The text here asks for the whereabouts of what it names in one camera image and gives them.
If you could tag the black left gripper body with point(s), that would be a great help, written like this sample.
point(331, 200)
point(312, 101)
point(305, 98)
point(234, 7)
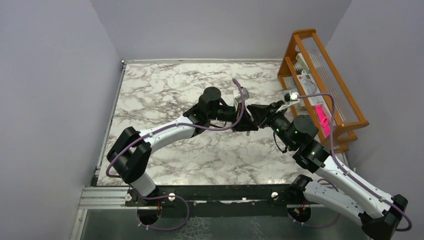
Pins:
point(239, 107)

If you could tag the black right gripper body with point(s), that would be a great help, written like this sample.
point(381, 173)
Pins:
point(276, 120)

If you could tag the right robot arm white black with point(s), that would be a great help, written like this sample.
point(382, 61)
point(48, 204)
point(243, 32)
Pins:
point(377, 213)

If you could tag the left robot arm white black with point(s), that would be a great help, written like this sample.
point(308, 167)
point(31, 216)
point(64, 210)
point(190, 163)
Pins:
point(131, 152)

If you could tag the pink item in rack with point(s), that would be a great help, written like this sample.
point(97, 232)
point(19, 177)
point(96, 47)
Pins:
point(324, 121)

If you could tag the white booklet in rack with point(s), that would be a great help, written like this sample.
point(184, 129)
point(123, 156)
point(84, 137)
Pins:
point(304, 76)

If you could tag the orange wooden rack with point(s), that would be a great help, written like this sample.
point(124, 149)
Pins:
point(337, 101)

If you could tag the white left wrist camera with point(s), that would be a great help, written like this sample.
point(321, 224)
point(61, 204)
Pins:
point(238, 95)

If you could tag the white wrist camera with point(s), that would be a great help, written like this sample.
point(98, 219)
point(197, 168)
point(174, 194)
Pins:
point(238, 95)
point(290, 96)

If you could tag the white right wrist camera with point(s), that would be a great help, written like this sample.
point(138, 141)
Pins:
point(290, 96)

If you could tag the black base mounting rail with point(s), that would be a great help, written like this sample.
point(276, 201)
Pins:
point(179, 201)

